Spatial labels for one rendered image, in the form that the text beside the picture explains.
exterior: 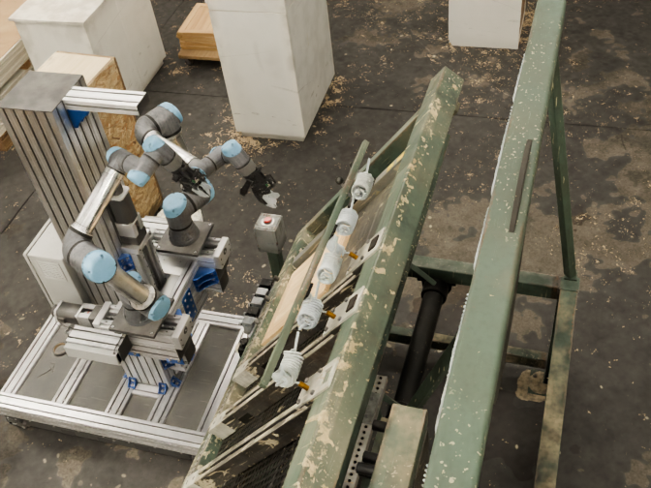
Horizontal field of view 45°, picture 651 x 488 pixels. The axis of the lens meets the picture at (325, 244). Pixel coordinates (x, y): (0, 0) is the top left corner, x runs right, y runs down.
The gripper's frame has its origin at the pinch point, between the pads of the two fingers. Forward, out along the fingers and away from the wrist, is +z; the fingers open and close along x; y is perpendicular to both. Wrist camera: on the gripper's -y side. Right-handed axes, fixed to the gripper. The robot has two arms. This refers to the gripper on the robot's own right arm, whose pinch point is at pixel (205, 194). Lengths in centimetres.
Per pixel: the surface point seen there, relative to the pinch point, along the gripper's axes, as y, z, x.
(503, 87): -93, 240, 260
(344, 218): 82, -3, -1
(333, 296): 76, 17, -22
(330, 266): 90, -6, -20
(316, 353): 87, 11, -44
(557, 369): 102, 130, 13
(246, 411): 43, 38, -67
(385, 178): 48, 37, 40
